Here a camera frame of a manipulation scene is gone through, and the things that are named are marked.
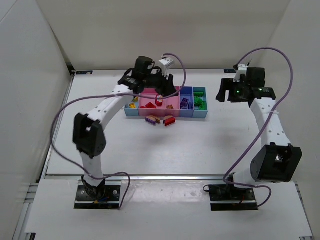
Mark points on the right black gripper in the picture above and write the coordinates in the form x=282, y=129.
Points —
x=230, y=90

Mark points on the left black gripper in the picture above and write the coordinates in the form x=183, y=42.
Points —
x=163, y=81

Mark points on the red heart lego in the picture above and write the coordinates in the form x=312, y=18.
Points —
x=159, y=100

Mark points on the purple flower lego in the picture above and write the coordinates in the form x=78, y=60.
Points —
x=184, y=104

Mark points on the red lego brick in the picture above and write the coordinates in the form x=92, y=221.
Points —
x=169, y=120

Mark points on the green lego brick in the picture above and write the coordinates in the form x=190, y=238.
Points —
x=199, y=100

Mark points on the purple brown lego piece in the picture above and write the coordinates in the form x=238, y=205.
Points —
x=153, y=119

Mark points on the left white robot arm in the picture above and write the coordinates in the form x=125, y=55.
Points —
x=88, y=129

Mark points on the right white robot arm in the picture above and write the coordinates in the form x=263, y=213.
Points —
x=278, y=159

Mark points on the small pink bin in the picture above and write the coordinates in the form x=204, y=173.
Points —
x=175, y=101

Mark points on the orange brown lego in bin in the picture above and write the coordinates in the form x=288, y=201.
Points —
x=170, y=107

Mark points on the dark blue bin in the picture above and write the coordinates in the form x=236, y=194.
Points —
x=186, y=92

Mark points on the light blue right bin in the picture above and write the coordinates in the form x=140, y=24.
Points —
x=200, y=114

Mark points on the light blue bin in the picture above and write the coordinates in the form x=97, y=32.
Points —
x=200, y=114
x=131, y=112

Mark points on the light blue left bin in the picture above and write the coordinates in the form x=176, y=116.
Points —
x=131, y=112

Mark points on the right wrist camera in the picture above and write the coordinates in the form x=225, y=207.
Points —
x=241, y=69

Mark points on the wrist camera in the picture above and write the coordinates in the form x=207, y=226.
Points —
x=241, y=69
x=165, y=64

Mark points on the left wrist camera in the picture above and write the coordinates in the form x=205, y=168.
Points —
x=165, y=64

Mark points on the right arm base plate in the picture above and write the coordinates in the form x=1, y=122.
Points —
x=227, y=198

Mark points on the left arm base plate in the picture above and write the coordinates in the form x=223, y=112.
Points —
x=107, y=198

